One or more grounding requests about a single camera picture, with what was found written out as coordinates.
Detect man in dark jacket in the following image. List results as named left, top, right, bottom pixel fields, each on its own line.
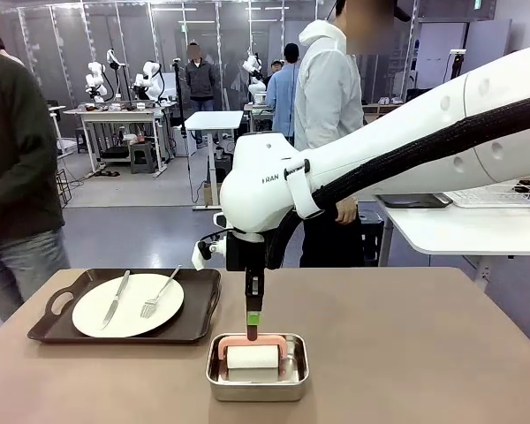
left=185, top=42, right=216, bottom=112

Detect white wire dish rack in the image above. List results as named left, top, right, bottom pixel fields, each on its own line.
left=441, top=174, right=530, bottom=208

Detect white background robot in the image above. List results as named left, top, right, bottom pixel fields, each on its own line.
left=241, top=52, right=267, bottom=95
left=133, top=60, right=165, bottom=102
left=85, top=48, right=129, bottom=103

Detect low shoe shelf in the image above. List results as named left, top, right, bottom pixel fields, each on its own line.
left=362, top=95, right=407, bottom=127

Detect grey robot work table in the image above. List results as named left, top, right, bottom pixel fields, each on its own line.
left=242, top=102, right=275, bottom=133
left=64, top=101, right=178, bottom=178

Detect dark blue plastic stool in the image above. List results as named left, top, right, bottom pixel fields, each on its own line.
left=357, top=210, right=385, bottom=266

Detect silver fork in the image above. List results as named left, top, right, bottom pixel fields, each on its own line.
left=140, top=264, right=183, bottom=320

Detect person in white jacket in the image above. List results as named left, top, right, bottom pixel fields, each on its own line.
left=293, top=19, right=366, bottom=154

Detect person's right hand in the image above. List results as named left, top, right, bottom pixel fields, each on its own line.
left=334, top=197, right=360, bottom=225

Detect person's black trousers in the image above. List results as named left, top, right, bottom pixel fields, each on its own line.
left=299, top=198, right=366, bottom=269

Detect black stand with white head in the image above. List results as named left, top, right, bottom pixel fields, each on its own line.
left=441, top=49, right=467, bottom=85

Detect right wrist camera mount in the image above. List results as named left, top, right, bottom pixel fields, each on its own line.
left=191, top=211, right=229, bottom=271

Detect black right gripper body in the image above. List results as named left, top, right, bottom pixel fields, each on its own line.
left=225, top=231, right=267, bottom=272

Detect white standing desk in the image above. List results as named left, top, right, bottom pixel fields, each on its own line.
left=184, top=110, right=245, bottom=212

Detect rectangular steel container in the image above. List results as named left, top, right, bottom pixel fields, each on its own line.
left=205, top=333, right=311, bottom=403

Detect white side table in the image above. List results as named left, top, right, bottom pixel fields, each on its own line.
left=373, top=193, right=530, bottom=291

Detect person's blurred head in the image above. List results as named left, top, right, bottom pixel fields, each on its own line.
left=335, top=0, right=397, bottom=55

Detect person in blue shirt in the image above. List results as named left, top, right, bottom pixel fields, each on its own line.
left=266, top=42, right=302, bottom=139

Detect grey step stool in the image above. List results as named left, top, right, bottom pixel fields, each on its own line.
left=130, top=141, right=155, bottom=175

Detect silver table knife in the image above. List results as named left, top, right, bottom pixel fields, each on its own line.
left=100, top=269, right=132, bottom=331

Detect pink handled lint roller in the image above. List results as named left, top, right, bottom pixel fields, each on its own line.
left=216, top=324, right=289, bottom=372

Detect white round plate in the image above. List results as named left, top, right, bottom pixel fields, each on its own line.
left=72, top=272, right=186, bottom=339

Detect man in dark green sweater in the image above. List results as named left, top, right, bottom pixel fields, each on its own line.
left=0, top=46, right=72, bottom=323

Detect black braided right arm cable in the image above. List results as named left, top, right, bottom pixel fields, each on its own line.
left=264, top=95, right=530, bottom=271

